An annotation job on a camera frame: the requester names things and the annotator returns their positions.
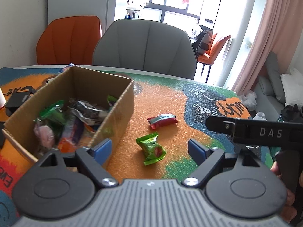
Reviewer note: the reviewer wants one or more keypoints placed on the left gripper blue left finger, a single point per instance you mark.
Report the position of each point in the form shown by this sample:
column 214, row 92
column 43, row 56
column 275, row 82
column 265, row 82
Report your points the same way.
column 90, row 161

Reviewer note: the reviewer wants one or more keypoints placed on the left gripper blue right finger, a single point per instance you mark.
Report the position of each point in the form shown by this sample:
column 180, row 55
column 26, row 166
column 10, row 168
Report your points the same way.
column 209, row 162

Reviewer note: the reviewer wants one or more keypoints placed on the person's right hand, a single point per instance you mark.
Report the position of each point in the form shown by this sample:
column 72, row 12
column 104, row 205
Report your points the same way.
column 288, row 212

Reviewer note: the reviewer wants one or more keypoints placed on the black clothes on sofa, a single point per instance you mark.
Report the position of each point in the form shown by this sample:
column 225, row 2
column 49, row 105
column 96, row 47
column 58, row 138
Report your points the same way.
column 291, row 114

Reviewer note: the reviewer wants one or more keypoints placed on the orange snack packet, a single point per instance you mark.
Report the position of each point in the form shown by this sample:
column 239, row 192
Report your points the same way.
column 66, row 146

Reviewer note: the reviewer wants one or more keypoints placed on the purple long snack pack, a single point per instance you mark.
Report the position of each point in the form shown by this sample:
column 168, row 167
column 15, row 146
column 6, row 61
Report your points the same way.
column 73, row 129

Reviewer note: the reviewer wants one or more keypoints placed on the grey sofa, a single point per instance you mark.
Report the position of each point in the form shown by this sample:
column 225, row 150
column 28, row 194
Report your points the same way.
column 269, row 89

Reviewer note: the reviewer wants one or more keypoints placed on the silver crumpled snack packet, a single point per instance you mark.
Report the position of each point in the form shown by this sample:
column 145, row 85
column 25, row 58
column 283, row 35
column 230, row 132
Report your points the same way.
column 86, row 112

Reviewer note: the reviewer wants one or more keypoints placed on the white pillow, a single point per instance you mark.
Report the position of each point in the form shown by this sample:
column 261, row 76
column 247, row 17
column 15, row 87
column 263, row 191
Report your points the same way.
column 293, row 88

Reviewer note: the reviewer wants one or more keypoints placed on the white plastic bag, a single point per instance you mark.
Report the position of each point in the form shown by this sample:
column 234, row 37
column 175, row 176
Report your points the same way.
column 249, row 100

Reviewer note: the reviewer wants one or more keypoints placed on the pink round snack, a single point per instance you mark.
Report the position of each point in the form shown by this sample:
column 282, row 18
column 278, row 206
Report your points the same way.
column 45, row 135

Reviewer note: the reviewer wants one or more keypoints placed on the open cardboard box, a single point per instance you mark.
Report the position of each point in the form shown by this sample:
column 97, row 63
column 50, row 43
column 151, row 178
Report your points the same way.
column 82, row 84

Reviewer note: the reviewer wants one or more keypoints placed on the green lime snack packet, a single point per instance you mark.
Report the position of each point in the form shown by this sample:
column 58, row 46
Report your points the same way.
column 152, row 150

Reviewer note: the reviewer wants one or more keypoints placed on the colourful cartoon table mat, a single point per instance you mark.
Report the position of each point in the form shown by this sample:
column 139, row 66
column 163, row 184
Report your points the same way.
column 147, row 199

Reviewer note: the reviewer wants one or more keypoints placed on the green snack packet in box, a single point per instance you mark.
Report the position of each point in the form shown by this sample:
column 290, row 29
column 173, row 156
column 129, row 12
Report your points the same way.
column 111, row 100

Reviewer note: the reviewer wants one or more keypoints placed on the red snack packet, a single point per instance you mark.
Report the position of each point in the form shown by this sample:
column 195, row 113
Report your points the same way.
column 162, row 120

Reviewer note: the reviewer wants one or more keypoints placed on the blue pink tissue pack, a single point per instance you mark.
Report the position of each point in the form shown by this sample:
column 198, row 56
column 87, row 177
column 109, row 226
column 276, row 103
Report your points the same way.
column 66, row 67

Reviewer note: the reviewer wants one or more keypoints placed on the black clip device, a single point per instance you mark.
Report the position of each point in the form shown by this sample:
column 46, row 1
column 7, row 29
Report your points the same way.
column 17, row 98

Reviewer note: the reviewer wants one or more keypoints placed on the pink curtain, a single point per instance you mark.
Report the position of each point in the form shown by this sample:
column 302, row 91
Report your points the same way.
column 279, row 31

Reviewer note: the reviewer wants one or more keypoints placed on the far orange chair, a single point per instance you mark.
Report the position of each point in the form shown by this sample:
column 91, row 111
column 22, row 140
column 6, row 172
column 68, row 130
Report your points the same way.
column 209, row 57

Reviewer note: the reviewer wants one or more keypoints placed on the orange chair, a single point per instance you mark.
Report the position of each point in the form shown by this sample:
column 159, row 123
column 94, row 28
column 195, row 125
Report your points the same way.
column 69, row 40
column 209, row 57

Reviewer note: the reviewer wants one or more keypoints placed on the black backpack on chair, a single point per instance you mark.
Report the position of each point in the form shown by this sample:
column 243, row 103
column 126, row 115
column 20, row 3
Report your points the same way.
column 201, row 39

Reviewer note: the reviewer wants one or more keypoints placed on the grey chair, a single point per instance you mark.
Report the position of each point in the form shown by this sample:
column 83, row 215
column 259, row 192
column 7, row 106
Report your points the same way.
column 146, row 45

